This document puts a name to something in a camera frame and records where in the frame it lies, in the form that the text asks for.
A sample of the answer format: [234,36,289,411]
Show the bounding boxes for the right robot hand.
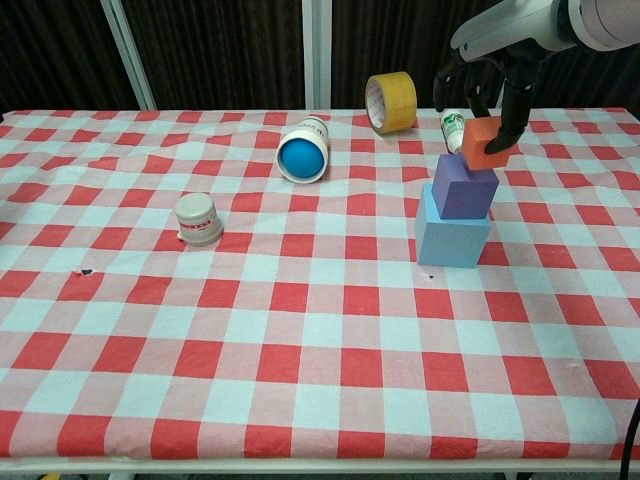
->
[433,0,556,154]

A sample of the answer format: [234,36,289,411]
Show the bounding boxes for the orange foam cube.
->
[461,117,512,172]

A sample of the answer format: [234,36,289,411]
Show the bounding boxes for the purple foam cube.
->
[431,153,500,221]

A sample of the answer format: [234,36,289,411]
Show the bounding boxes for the white bottle green label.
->
[439,108,469,156]

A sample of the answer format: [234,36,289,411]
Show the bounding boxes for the yellow packing tape roll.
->
[364,70,418,136]

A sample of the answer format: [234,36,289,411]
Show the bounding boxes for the white paper cup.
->
[276,115,331,185]

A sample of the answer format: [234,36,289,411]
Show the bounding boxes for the light blue foam cube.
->
[414,183,492,270]

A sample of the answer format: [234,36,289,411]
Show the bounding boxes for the white jar red label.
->
[174,192,224,248]

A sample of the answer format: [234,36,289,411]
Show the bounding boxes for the red white checked tablecloth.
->
[0,107,640,461]

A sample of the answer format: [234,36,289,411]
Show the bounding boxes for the white partition post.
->
[99,0,157,111]
[301,0,334,110]

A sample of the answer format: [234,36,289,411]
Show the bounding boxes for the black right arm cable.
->
[619,397,640,480]

